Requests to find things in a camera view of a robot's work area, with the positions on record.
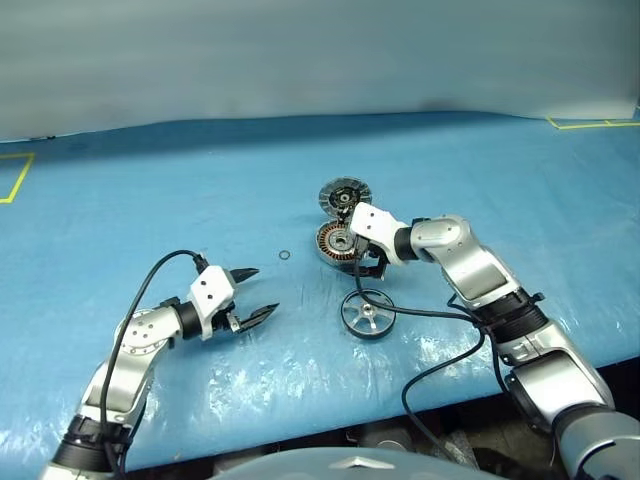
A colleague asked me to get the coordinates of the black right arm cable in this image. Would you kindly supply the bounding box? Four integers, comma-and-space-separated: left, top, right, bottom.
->
352, 257, 506, 471

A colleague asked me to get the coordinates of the dark rounded shape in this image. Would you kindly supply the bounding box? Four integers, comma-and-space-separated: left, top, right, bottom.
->
357, 427, 417, 452

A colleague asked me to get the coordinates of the round finned motor lid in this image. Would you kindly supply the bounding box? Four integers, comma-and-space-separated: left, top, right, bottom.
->
317, 175, 374, 217

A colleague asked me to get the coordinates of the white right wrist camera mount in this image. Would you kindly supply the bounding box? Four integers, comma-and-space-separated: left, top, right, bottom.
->
349, 202, 409, 266

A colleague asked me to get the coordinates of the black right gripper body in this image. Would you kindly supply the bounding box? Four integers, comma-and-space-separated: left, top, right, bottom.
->
357, 238, 390, 270

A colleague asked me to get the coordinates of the round motor housing with coils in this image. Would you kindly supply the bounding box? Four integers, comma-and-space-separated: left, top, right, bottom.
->
313, 221, 362, 271

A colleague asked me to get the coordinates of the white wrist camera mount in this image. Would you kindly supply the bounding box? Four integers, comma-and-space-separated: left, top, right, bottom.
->
188, 266, 236, 342
349, 202, 409, 266

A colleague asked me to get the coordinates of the blue plastic table cover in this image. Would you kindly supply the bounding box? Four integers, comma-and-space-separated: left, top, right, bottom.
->
0, 112, 640, 474

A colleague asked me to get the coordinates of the spoked silver black rotor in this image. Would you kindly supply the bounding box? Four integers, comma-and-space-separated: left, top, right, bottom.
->
340, 288, 396, 344

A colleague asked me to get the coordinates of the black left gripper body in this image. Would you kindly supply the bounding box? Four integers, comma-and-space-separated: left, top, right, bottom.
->
211, 268, 242, 338

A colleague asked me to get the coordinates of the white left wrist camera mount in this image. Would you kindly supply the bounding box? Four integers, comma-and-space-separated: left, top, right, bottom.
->
188, 266, 236, 342

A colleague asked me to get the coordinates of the grey robot torso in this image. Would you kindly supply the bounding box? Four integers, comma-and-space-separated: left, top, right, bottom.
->
209, 446, 481, 480

